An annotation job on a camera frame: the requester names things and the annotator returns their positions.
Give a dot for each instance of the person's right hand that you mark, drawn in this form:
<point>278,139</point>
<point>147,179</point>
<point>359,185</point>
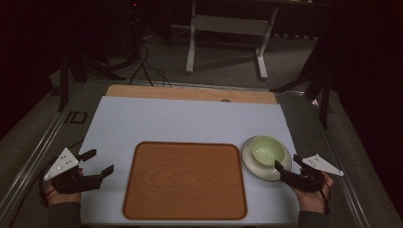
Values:
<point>312,201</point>

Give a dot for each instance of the white metal stand frame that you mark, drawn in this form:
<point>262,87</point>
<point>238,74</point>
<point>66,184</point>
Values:
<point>233,25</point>

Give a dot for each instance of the aluminium floor rail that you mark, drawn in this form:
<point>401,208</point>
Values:
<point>345,177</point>
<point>34,148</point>

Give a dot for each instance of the black floor bracket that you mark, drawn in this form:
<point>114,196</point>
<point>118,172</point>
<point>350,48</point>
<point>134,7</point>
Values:
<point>76,117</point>

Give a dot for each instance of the brown wooden tray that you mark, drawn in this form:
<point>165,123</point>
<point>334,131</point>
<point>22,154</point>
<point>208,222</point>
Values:
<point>185,182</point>

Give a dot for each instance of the white plate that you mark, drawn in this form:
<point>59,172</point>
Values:
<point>257,171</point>

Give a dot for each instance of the black tripod stand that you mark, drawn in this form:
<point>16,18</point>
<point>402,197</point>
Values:
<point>64,82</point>
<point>323,104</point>

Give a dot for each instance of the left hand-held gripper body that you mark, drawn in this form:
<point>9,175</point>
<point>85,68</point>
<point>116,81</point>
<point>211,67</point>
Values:
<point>63,163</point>

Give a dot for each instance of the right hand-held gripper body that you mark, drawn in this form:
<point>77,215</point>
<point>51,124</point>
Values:
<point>305,180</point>

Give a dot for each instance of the white table mat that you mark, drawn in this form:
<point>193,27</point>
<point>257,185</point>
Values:
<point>190,122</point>

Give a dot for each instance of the person's left hand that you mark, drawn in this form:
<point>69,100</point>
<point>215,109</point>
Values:
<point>61,198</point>

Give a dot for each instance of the light green bowl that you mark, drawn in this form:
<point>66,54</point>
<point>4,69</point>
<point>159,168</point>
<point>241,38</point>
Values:
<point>267,150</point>

